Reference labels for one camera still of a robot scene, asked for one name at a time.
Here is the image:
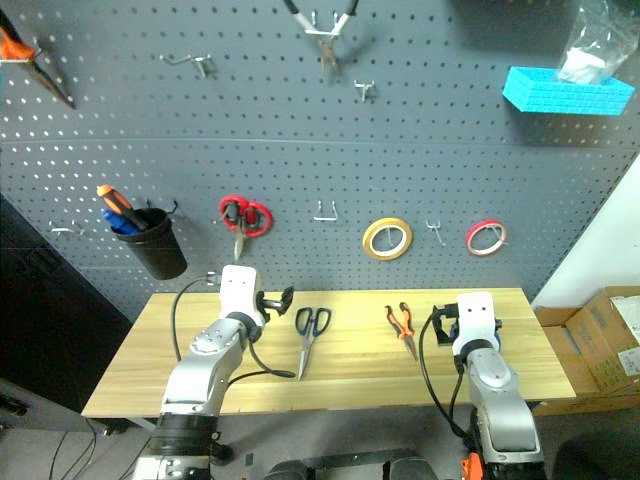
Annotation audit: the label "orange black screwdriver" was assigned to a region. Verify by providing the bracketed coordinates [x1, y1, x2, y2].
[95, 183, 152, 232]

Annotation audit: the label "orange handled long-nose pliers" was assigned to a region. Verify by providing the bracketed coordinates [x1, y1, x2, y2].
[0, 8, 77, 111]

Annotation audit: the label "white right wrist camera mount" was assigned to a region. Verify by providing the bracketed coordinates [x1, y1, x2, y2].
[451, 292, 503, 352]

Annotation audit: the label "white handled pliers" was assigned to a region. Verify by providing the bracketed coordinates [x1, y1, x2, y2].
[282, 0, 361, 80]

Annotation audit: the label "yellow tape roll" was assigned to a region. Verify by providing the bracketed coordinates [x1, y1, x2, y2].
[361, 216, 415, 262]

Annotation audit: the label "small metal peg hook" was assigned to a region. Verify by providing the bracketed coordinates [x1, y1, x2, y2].
[352, 79, 378, 104]

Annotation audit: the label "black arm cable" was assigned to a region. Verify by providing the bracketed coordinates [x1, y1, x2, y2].
[418, 308, 477, 447]
[171, 272, 297, 379]

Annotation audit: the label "cardboard box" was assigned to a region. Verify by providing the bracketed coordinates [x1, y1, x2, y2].
[532, 285, 640, 417]

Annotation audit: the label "black blue handled scissors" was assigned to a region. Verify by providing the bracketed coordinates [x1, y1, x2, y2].
[294, 306, 333, 383]

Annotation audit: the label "double-prong metal peg hook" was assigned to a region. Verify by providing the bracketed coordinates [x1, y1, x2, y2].
[424, 217, 447, 248]

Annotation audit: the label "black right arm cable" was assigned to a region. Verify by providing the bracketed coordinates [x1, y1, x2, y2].
[418, 308, 477, 447]

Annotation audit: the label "blue plastic bin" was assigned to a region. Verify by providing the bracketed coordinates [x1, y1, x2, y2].
[501, 65, 637, 118]

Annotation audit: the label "grey metal pegboard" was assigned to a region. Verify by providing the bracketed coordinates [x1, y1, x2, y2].
[0, 0, 640, 324]

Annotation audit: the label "long metal peg hook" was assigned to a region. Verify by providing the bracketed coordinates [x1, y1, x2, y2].
[159, 53, 215, 78]

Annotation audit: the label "orange connector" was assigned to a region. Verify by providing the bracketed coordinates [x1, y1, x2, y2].
[459, 451, 484, 480]

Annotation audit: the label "black cabinet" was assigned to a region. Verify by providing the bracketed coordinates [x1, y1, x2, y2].
[0, 193, 135, 432]

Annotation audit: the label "metal loop peg hook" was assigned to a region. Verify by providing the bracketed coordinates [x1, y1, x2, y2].
[312, 199, 341, 223]

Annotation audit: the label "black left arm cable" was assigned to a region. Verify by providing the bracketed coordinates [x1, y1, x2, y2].
[171, 272, 297, 379]

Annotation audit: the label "red tape roll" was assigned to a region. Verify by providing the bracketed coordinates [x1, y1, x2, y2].
[465, 216, 509, 258]

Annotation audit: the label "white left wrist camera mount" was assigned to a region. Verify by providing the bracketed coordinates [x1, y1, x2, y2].
[218, 264, 265, 327]

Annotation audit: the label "clear plastic bag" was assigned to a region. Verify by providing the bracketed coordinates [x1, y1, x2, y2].
[554, 0, 640, 86]

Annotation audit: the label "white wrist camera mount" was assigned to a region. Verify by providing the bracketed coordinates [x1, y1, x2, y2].
[218, 264, 265, 327]
[451, 292, 503, 352]

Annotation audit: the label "orange black needle-nose pliers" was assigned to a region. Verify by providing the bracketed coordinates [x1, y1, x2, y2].
[384, 301, 420, 362]

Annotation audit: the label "dark rounded shape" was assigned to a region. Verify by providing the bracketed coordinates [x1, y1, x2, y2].
[266, 457, 317, 480]

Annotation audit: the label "black plastic cup holder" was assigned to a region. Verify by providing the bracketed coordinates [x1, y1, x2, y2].
[112, 206, 189, 282]

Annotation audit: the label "red handled scissors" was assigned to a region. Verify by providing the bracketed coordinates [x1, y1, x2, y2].
[217, 194, 275, 262]

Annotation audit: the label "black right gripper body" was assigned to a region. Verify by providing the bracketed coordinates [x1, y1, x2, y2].
[444, 310, 461, 347]

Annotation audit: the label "blue handled tool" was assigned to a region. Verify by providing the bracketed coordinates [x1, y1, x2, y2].
[100, 208, 142, 237]

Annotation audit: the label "black floor cables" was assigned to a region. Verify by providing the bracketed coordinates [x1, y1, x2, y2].
[48, 418, 147, 480]

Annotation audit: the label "flat metal peg hook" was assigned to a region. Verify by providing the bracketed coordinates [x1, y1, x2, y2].
[47, 219, 87, 237]

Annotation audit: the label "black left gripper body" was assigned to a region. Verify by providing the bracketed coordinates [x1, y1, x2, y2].
[254, 289, 276, 324]

